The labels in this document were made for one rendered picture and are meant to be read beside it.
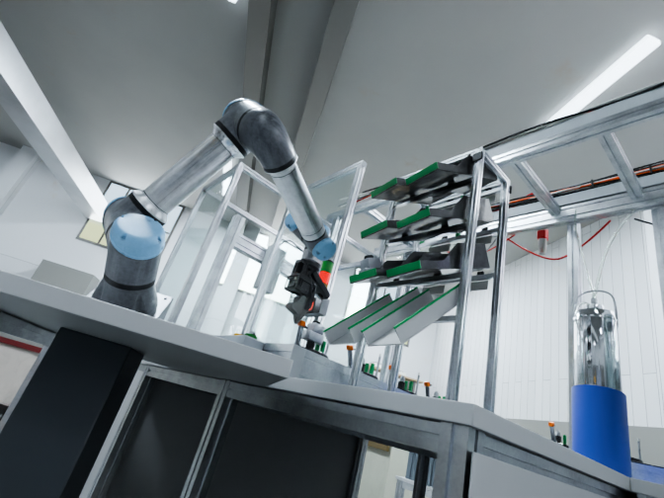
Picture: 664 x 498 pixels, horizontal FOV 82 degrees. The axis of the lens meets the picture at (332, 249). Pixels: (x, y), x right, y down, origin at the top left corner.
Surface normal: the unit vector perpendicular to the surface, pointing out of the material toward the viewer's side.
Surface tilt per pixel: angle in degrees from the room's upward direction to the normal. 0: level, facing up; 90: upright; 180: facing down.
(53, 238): 90
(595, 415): 90
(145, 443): 90
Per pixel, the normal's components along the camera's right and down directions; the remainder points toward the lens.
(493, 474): 0.66, -0.16
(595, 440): -0.66, -0.47
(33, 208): 0.26, -0.36
